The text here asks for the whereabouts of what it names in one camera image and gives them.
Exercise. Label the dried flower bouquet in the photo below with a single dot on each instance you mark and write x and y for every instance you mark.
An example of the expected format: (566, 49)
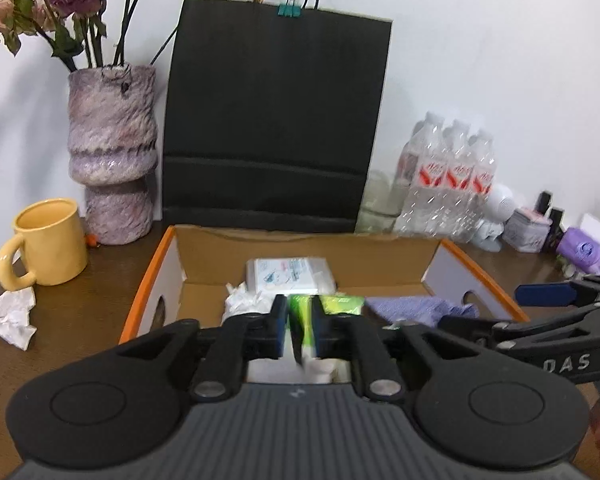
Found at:
(70, 5)

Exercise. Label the grey metal tin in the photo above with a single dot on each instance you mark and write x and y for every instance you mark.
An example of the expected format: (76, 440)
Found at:
(526, 232)

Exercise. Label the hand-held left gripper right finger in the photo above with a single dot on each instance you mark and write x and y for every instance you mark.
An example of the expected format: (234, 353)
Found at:
(321, 330)

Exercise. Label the green packet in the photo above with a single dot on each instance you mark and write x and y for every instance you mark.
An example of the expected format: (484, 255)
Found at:
(300, 322)

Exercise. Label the white round device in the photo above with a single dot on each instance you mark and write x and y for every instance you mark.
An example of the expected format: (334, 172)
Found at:
(497, 215)

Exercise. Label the fluffy white tissue wad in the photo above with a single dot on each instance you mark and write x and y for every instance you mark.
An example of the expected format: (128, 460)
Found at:
(247, 302)

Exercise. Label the small orange berry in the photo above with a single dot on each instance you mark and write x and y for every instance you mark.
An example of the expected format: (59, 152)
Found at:
(91, 240)

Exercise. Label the crumpled white paper tissue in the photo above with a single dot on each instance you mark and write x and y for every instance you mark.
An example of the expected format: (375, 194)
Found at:
(12, 317)

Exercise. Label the black paper bag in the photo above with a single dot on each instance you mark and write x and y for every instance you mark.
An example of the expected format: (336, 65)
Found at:
(275, 125)

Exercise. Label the yellow ceramic mug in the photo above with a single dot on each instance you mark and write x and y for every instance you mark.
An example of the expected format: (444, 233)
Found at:
(55, 240)

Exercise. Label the teal binder clip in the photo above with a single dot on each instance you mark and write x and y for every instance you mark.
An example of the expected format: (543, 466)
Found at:
(289, 9)

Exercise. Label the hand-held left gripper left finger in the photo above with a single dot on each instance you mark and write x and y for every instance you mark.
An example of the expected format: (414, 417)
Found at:
(280, 322)

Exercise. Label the purple cloth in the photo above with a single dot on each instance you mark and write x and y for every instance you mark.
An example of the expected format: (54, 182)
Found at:
(410, 306)

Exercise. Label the orange cardboard shoe box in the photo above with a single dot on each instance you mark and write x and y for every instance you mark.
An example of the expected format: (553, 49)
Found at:
(205, 260)

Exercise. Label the purple tissue packet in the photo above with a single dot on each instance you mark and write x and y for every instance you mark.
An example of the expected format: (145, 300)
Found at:
(585, 250)

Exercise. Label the clear plastic water bottle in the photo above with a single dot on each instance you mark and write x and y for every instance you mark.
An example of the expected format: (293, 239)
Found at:
(452, 185)
(422, 185)
(480, 185)

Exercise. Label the clear glass jar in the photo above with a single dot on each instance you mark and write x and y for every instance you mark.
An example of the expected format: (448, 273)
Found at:
(380, 200)

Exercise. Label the purple textured ceramic vase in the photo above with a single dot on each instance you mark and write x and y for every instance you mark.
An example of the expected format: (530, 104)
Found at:
(112, 160)

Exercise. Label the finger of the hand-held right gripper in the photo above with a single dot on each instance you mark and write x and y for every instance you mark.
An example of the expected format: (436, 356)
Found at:
(542, 293)
(480, 327)

